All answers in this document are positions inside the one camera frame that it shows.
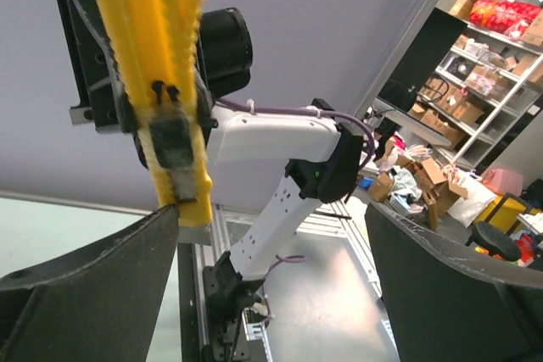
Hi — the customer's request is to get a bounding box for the grey slotted cable duct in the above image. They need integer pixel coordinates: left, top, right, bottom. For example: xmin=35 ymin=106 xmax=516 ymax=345
xmin=244 ymin=309 xmax=273 ymax=362

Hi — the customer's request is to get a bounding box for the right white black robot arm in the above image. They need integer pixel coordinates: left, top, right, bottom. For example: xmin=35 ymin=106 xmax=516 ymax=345
xmin=56 ymin=0 xmax=373 ymax=326

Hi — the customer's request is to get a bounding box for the black round stool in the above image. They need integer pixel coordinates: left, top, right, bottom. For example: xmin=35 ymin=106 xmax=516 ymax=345
xmin=465 ymin=221 xmax=522 ymax=262

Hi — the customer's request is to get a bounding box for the red patterned bag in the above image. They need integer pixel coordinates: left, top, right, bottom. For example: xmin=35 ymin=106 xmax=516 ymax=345
xmin=469 ymin=0 xmax=542 ymax=40

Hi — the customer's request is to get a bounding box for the pile of cardboard boxes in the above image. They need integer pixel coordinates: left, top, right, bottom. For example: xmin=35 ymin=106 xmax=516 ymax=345
xmin=368 ymin=158 xmax=468 ymax=230

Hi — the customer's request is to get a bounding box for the metal storage shelf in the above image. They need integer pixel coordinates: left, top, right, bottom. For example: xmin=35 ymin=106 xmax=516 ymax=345
xmin=417 ymin=0 xmax=542 ymax=172

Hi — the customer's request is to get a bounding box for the right aluminium corner post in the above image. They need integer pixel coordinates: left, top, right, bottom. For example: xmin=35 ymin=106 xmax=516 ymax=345
xmin=342 ymin=0 xmax=439 ymax=114

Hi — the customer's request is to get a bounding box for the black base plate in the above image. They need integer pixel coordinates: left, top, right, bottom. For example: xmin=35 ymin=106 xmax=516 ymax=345
xmin=177 ymin=243 xmax=253 ymax=361

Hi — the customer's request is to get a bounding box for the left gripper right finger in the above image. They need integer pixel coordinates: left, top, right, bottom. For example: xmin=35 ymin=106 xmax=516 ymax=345
xmin=365 ymin=203 xmax=542 ymax=361

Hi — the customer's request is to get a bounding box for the pink box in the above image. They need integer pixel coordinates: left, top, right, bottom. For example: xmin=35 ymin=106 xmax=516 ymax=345
xmin=482 ymin=169 xmax=523 ymax=196

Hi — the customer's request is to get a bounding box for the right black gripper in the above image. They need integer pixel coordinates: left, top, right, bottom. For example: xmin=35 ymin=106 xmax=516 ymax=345
xmin=45 ymin=0 xmax=220 ymax=142

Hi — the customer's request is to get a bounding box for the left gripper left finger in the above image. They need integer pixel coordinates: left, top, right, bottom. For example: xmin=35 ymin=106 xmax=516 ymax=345
xmin=1 ymin=205 xmax=179 ymax=361

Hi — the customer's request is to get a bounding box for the right aluminium side rail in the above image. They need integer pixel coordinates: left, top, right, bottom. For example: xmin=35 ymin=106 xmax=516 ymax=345
xmin=177 ymin=203 xmax=231 ymax=261

